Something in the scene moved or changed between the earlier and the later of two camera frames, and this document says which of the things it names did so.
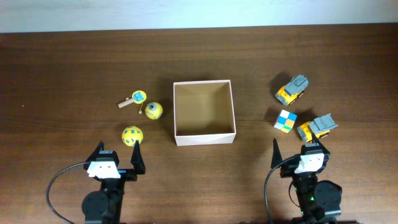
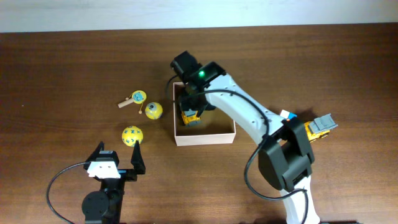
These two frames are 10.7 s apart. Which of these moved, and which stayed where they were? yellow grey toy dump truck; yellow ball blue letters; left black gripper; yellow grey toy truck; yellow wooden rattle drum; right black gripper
Moved: yellow grey toy truck; right black gripper
Stayed: yellow grey toy dump truck; yellow wooden rattle drum; left black gripper; yellow ball blue letters
